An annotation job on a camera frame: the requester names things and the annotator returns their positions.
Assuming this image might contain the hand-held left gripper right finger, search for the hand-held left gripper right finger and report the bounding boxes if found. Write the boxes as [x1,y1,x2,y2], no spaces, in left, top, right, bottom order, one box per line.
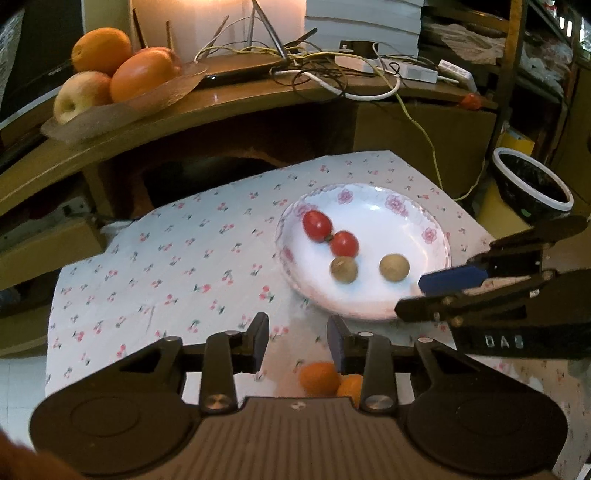
[326,315,486,414]

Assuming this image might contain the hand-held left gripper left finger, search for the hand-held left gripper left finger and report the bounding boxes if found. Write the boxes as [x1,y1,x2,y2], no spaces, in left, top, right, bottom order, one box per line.
[119,312,271,414]

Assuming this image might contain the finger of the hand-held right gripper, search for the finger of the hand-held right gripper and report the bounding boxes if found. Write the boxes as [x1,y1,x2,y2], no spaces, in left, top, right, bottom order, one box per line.
[394,271,556,326]
[418,214,588,296]

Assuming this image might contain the small orange kumquat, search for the small orange kumquat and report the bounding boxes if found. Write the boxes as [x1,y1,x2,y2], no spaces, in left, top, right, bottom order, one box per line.
[298,362,341,397]
[336,374,365,409]

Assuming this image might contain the white floral plate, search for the white floral plate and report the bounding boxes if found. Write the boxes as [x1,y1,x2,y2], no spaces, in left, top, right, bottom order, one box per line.
[274,183,452,322]

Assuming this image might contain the round green-brown fruit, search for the round green-brown fruit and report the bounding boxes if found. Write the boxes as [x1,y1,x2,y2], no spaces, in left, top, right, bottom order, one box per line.
[329,256,359,284]
[379,253,410,282]

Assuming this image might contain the red cherry tomato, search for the red cherry tomato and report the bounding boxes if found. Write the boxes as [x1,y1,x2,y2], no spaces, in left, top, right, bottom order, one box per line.
[303,210,333,241]
[329,231,360,258]

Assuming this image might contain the yellow box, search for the yellow box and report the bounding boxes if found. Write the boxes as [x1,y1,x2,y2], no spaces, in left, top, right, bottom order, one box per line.
[475,127,536,227]

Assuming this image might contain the cherry print tablecloth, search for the cherry print tablecloth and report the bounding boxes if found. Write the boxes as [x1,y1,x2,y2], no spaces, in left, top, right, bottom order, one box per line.
[45,150,581,464]

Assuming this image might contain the white bin with black bag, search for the white bin with black bag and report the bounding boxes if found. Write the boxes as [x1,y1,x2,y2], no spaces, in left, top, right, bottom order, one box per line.
[491,147,574,228]

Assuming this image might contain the white power strip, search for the white power strip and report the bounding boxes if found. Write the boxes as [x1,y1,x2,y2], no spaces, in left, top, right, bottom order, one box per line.
[438,59,478,93]

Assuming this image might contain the white power adapter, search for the white power adapter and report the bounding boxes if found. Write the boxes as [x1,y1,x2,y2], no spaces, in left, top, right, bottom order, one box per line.
[401,64,438,85]

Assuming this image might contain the cardboard box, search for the cardboard box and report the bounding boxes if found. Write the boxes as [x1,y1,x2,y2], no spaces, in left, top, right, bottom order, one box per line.
[0,216,106,292]

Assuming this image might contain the wooden desk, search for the wooden desk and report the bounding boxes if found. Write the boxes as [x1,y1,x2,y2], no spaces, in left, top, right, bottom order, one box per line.
[0,44,499,220]

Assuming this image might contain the black power adapter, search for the black power adapter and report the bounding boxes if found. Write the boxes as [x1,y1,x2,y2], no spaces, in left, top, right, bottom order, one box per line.
[339,40,378,57]

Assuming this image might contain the clear glass fruit tray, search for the clear glass fruit tray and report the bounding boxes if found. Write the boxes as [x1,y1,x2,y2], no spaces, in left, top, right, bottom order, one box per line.
[41,60,208,140]

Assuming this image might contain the stack of white books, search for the stack of white books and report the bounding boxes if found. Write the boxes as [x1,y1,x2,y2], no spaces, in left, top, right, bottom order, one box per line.
[304,0,424,58]

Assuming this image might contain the large oval orange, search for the large oval orange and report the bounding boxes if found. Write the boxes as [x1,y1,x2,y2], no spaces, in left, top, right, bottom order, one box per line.
[109,47,184,103]

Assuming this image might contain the pale yellow apple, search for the pale yellow apple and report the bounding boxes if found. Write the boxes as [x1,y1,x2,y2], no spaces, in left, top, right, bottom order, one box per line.
[53,71,113,125]

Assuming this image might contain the lit white lamp shade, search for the lit white lamp shade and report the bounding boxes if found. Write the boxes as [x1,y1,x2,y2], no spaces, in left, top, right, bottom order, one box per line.
[130,0,252,62]

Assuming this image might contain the round orange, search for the round orange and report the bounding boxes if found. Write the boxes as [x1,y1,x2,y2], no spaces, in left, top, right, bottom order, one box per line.
[71,27,134,75]

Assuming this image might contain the white cable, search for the white cable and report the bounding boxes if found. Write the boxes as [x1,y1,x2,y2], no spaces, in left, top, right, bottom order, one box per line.
[271,56,403,102]

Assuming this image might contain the tangled black cables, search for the tangled black cables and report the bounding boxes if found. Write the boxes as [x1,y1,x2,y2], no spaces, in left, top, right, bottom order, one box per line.
[270,28,352,100]

